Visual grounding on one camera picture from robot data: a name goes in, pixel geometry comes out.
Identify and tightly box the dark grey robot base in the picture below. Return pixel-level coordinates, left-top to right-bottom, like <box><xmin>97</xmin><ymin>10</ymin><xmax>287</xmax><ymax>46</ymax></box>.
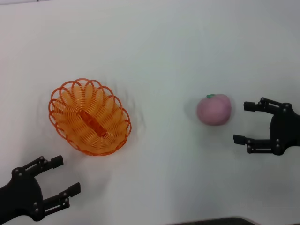
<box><xmin>161</xmin><ymin>216</ymin><xmax>260</xmax><ymax>225</ymax></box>

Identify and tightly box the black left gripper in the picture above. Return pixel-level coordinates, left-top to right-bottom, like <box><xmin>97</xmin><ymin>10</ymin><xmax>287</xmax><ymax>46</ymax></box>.
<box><xmin>0</xmin><ymin>155</ymin><xmax>82</xmax><ymax>222</ymax></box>

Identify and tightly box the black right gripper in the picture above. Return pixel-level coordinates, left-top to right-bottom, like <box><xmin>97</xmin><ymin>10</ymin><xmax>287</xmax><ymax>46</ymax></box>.
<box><xmin>232</xmin><ymin>97</ymin><xmax>300</xmax><ymax>157</ymax></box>

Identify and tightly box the pink toy peach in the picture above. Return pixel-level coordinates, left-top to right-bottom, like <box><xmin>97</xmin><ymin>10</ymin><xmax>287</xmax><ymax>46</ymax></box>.
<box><xmin>196</xmin><ymin>93</ymin><xmax>233</xmax><ymax>127</ymax></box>

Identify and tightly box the orange plastic wire basket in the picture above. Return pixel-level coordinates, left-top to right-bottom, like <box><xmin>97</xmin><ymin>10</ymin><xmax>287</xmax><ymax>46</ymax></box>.
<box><xmin>48</xmin><ymin>79</ymin><xmax>132</xmax><ymax>157</ymax></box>

